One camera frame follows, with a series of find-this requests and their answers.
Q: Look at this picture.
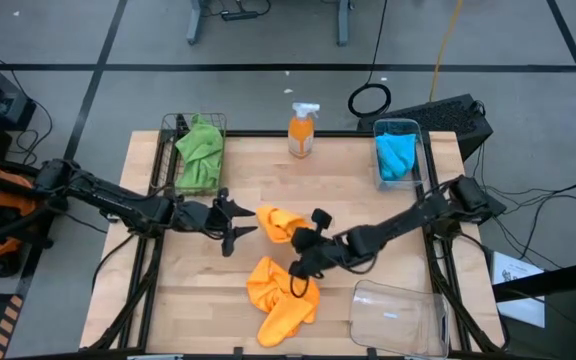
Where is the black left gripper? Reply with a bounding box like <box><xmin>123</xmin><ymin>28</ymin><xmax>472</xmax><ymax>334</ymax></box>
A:
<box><xmin>171</xmin><ymin>186</ymin><xmax>260</xmax><ymax>258</ymax></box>

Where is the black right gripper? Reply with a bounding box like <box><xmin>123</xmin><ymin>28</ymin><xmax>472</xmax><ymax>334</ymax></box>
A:
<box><xmin>287</xmin><ymin>207</ymin><xmax>355</xmax><ymax>282</ymax></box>

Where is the orange microfiber towel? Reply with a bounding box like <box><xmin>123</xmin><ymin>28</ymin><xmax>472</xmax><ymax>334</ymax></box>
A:
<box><xmin>255</xmin><ymin>204</ymin><xmax>315</xmax><ymax>245</ymax></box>
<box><xmin>245</xmin><ymin>255</ymin><xmax>321</xmax><ymax>348</ymax></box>

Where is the green microfiber towel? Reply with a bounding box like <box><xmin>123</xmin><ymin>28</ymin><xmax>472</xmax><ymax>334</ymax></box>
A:
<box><xmin>173</xmin><ymin>113</ymin><xmax>225</xmax><ymax>196</ymax></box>

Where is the blue microfiber towel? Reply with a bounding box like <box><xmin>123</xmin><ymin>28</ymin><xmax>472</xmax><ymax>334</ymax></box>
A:
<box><xmin>374</xmin><ymin>131</ymin><xmax>419</xmax><ymax>182</ymax></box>

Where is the orange spray bottle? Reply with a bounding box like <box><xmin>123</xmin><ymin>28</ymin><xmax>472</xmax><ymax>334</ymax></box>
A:
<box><xmin>287</xmin><ymin>101</ymin><xmax>321</xmax><ymax>160</ymax></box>

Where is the clear plastic bin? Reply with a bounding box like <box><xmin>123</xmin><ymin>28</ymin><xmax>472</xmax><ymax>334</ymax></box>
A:
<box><xmin>371</xmin><ymin>117</ymin><xmax>431</xmax><ymax>192</ymax></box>
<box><xmin>348</xmin><ymin>279</ymin><xmax>451</xmax><ymax>359</ymax></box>

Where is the black keyboard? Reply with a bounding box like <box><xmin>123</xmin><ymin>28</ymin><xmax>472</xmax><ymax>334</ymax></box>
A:
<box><xmin>356</xmin><ymin>93</ymin><xmax>495</xmax><ymax>163</ymax></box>

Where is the grey desk leg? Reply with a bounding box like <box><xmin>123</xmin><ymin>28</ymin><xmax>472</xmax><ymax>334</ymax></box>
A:
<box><xmin>185</xmin><ymin>0</ymin><xmax>205</xmax><ymax>46</ymax></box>
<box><xmin>336</xmin><ymin>0</ymin><xmax>355</xmax><ymax>48</ymax></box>

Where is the black power strip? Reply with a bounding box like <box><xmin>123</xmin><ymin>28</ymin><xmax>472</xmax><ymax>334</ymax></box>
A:
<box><xmin>219</xmin><ymin>9</ymin><xmax>260</xmax><ymax>23</ymax></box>

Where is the white paper sheet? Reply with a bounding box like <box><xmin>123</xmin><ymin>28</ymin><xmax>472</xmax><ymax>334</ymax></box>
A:
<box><xmin>489</xmin><ymin>249</ymin><xmax>548</xmax><ymax>330</ymax></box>

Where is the black desk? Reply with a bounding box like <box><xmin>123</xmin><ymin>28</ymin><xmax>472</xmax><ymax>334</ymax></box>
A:
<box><xmin>491</xmin><ymin>256</ymin><xmax>576</xmax><ymax>360</ymax></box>

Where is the black wire basket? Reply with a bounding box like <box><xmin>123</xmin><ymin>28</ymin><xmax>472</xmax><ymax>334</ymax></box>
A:
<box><xmin>158</xmin><ymin>111</ymin><xmax>229</xmax><ymax>198</ymax></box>

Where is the black coiled cable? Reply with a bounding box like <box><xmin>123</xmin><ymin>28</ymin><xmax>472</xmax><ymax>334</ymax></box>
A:
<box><xmin>346</xmin><ymin>0</ymin><xmax>394</xmax><ymax>120</ymax></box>

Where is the yellow cable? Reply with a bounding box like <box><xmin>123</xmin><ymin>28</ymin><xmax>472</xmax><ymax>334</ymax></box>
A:
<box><xmin>427</xmin><ymin>0</ymin><xmax>466</xmax><ymax>103</ymax></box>

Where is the black floor cable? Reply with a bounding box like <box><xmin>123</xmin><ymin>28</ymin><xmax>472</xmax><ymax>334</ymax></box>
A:
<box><xmin>476</xmin><ymin>143</ymin><xmax>576</xmax><ymax>271</ymax></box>

